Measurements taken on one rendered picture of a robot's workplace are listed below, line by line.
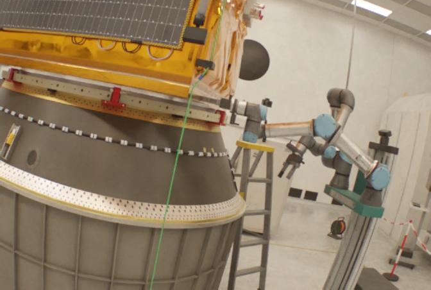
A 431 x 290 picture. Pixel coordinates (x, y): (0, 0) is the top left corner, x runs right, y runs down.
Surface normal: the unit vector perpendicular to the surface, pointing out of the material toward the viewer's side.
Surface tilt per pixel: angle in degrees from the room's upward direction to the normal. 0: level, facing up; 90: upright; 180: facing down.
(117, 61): 94
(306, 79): 90
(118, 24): 90
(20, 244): 90
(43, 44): 99
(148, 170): 62
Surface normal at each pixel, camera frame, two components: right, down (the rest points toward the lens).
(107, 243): 0.36, 0.13
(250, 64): -0.11, 0.03
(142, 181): 0.53, -0.32
